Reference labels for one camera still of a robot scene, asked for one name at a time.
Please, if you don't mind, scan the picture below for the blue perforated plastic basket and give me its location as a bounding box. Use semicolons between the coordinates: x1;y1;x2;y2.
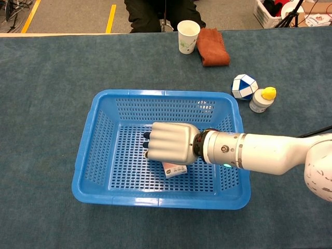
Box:
71;89;252;211

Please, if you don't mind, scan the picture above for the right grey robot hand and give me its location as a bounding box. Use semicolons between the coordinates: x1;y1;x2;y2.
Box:
143;121;201;166

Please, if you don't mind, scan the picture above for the blue white snake cube ball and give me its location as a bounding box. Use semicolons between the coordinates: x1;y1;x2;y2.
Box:
231;74;259;101

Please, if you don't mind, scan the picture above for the person in black trousers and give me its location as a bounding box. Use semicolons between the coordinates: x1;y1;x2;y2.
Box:
123;0;206;34

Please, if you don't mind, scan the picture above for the white round jar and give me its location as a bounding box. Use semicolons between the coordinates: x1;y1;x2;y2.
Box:
249;88;275;114

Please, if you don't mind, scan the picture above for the small pink and white box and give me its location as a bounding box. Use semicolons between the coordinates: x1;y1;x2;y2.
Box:
162;162;188;179

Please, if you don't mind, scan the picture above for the white plastic laundry basket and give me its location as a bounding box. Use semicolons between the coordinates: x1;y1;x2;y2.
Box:
253;0;305;29

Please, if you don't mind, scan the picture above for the cardboard box with printed bag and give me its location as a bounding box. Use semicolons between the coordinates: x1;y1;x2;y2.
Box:
298;2;332;27

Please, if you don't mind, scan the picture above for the white paper cup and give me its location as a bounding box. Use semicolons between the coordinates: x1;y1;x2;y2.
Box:
177;20;201;55

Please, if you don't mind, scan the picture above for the black tripod stand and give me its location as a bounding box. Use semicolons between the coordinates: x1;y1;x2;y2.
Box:
274;0;305;29

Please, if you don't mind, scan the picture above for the black cables and stand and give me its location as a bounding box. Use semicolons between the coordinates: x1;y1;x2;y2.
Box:
0;0;34;33

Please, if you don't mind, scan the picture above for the blue-grey table cloth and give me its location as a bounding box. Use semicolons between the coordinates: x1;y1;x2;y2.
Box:
0;25;332;249

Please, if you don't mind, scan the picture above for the folded orange-brown cloth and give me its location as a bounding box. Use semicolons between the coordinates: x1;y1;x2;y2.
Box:
196;27;231;67

